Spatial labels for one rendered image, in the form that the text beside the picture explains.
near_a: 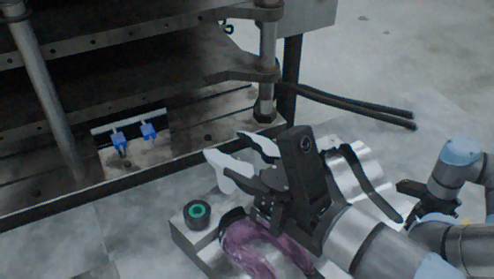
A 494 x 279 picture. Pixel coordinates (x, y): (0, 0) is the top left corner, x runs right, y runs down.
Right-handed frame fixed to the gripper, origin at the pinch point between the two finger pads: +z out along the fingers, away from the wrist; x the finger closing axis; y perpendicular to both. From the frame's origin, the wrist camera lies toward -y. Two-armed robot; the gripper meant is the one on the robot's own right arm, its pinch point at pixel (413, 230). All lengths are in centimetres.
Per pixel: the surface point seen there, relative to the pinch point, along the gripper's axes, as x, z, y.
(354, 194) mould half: -5.4, 1.8, -19.2
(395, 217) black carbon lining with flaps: 0.3, 2.1, -6.8
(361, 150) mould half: 5.1, -3.0, -30.5
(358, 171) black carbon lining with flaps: 0.3, -0.3, -25.0
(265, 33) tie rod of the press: -9, -28, -73
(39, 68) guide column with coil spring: -81, -34, -74
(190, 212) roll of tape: -54, -4, -31
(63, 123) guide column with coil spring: -80, -13, -75
